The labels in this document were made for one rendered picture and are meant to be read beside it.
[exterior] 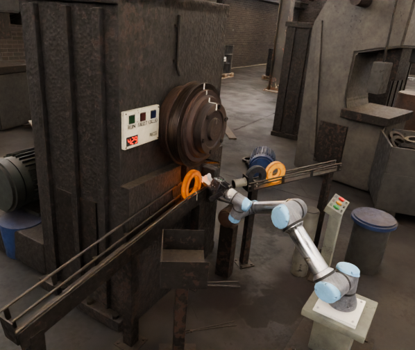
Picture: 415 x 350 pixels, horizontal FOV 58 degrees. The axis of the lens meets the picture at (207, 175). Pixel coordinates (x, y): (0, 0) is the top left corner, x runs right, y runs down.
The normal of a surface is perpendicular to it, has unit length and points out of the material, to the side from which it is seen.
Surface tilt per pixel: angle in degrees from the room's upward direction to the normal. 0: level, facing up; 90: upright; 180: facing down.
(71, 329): 0
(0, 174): 90
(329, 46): 90
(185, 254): 5
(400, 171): 90
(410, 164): 90
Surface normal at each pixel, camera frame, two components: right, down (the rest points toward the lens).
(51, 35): -0.51, 0.29
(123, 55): 0.86, 0.25
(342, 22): -0.70, 0.22
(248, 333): 0.07, -0.92
